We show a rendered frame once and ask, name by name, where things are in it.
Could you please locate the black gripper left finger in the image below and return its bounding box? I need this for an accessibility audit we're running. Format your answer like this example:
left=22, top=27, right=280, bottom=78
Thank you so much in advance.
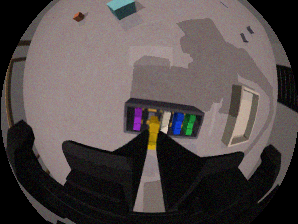
left=61, top=129, right=149, bottom=212

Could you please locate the teal cube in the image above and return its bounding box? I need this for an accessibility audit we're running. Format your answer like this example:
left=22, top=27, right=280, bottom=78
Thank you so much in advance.
left=106, top=0, right=137, bottom=20

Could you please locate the small orange cube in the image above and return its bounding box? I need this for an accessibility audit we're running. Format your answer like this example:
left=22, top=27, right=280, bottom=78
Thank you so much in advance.
left=73, top=12, right=85, bottom=22

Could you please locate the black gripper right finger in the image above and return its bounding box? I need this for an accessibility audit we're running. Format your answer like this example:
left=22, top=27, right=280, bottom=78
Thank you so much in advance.
left=156, top=131, right=245, bottom=212

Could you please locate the white fuse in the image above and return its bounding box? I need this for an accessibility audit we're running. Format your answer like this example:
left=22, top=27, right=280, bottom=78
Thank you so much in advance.
left=160, top=111, right=172, bottom=133

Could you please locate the yellow fuse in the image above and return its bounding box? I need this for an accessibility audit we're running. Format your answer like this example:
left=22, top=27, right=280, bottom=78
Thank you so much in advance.
left=148, top=113, right=160, bottom=149

